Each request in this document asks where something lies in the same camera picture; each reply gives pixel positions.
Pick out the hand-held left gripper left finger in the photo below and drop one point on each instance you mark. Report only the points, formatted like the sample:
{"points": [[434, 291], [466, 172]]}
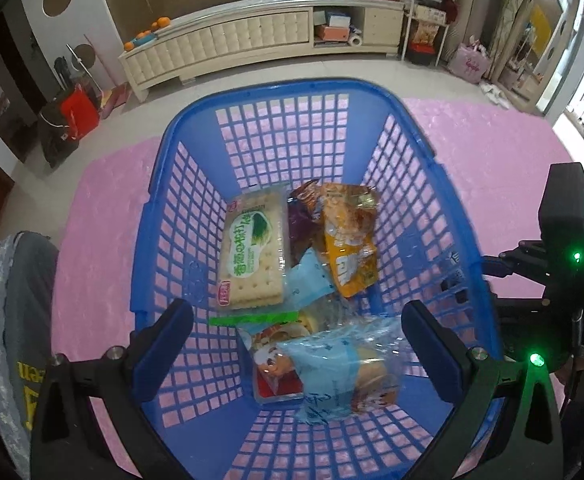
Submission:
{"points": [[166, 355]]}

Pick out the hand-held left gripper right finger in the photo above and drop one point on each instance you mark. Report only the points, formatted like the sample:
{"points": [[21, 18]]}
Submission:
{"points": [[429, 355]]}

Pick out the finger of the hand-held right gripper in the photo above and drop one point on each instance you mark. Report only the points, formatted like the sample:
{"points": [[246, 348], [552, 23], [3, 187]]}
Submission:
{"points": [[537, 325], [517, 262]]}

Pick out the blue cartoon pastry packet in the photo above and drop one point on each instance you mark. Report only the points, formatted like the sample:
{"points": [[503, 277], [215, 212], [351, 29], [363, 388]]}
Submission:
{"points": [[342, 375]]}

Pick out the green foil packet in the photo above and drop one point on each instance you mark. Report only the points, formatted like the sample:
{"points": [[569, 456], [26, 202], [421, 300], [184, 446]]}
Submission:
{"points": [[252, 319]]}

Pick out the red snack bag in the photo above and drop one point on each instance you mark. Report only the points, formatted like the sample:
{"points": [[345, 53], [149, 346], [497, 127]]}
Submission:
{"points": [[272, 360]]}

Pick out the orange snack packet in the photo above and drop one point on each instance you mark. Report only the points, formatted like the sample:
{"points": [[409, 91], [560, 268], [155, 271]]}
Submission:
{"points": [[306, 196], [347, 255]]}

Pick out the green cracker packet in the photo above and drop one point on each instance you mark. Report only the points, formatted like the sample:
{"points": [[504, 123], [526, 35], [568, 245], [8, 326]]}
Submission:
{"points": [[254, 250]]}

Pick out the purple snack packet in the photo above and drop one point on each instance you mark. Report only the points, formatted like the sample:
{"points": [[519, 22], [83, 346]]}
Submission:
{"points": [[299, 234]]}

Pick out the blue plastic basket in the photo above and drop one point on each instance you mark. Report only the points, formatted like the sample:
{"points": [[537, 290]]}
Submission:
{"points": [[292, 87]]}

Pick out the pink quilted mattress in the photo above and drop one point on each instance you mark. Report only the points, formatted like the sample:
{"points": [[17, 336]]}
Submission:
{"points": [[472, 135]]}

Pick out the person's grey printed clothing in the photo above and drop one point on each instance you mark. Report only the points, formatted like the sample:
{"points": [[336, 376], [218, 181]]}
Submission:
{"points": [[16, 285]]}

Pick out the pink tote bag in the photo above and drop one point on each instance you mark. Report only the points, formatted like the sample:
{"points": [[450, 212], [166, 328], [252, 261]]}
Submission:
{"points": [[469, 62]]}

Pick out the cream framed floor mirror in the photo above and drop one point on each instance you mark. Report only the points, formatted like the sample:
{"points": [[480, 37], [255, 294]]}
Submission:
{"points": [[542, 25]]}

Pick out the patterned curtain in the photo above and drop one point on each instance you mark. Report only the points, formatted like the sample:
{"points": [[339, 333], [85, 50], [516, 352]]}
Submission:
{"points": [[519, 5]]}

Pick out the red black box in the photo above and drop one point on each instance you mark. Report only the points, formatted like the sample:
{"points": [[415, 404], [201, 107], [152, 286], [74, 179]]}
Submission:
{"points": [[421, 53]]}

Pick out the yellow picture bag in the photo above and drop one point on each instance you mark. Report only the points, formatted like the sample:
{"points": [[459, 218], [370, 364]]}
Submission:
{"points": [[424, 33]]}

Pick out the black bag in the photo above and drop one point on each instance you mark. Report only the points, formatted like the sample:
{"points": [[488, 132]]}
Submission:
{"points": [[56, 145]]}

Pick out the printed carton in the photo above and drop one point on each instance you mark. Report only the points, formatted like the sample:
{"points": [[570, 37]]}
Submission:
{"points": [[430, 13]]}

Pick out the pink broom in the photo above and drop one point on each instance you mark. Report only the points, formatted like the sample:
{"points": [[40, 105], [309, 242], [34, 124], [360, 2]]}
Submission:
{"points": [[114, 99]]}

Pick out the white shelf rack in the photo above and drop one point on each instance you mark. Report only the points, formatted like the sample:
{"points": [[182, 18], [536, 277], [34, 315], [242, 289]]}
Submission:
{"points": [[406, 10]]}

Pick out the orange box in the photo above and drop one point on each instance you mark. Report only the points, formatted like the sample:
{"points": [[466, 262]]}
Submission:
{"points": [[336, 33]]}

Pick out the white blue box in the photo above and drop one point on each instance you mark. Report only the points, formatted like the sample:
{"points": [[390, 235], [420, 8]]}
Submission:
{"points": [[338, 18]]}

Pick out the green box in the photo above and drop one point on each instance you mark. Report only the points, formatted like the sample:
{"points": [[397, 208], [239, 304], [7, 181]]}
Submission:
{"points": [[321, 17]]}

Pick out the blue fruit tray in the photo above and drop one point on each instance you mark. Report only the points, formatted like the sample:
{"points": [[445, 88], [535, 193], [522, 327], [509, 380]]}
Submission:
{"points": [[144, 41]]}

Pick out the cream TV cabinet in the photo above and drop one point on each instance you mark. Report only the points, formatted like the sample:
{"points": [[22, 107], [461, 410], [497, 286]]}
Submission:
{"points": [[221, 40]]}

